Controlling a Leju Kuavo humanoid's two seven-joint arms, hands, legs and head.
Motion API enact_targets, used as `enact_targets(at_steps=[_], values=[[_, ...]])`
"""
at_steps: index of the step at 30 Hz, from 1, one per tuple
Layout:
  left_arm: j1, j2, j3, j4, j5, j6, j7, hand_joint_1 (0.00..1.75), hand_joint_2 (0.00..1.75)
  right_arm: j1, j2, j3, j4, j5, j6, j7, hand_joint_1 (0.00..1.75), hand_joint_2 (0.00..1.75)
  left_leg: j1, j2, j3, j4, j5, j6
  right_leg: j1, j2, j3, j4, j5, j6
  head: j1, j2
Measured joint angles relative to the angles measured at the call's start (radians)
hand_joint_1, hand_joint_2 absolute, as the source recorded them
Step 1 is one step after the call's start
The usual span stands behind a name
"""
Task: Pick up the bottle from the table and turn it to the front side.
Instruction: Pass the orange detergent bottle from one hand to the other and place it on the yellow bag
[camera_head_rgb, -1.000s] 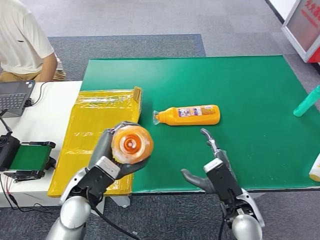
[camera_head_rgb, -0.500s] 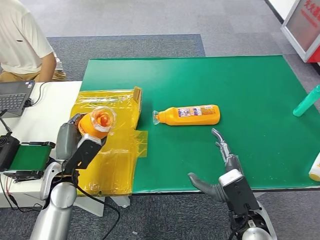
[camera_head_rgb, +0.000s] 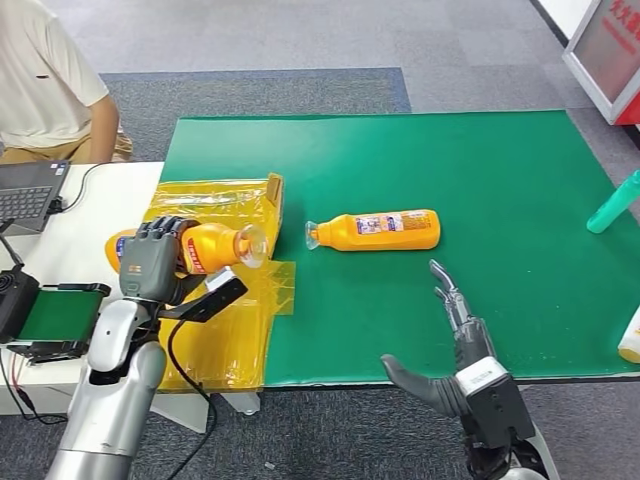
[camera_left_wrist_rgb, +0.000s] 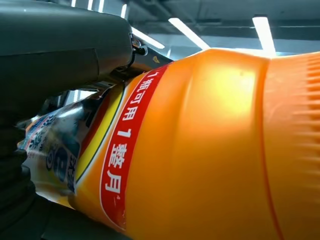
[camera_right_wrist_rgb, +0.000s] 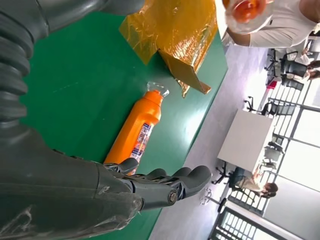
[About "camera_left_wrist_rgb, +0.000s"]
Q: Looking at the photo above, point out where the orange bottle with label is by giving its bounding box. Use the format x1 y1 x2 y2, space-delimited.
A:
17 47 320 240

